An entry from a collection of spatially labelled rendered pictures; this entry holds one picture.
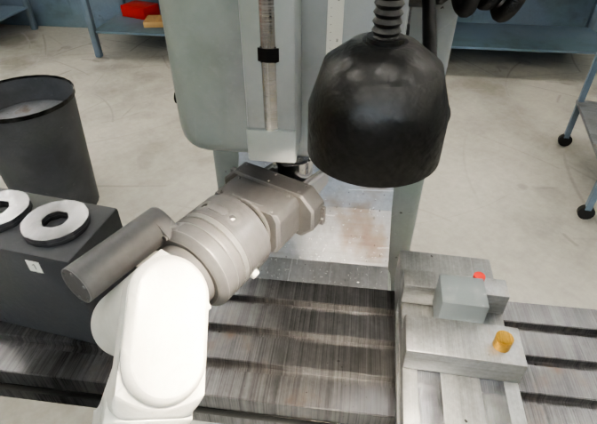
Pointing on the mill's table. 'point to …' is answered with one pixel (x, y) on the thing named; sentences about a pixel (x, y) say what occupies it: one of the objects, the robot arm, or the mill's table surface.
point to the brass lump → (503, 341)
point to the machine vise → (492, 404)
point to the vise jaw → (460, 348)
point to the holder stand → (48, 260)
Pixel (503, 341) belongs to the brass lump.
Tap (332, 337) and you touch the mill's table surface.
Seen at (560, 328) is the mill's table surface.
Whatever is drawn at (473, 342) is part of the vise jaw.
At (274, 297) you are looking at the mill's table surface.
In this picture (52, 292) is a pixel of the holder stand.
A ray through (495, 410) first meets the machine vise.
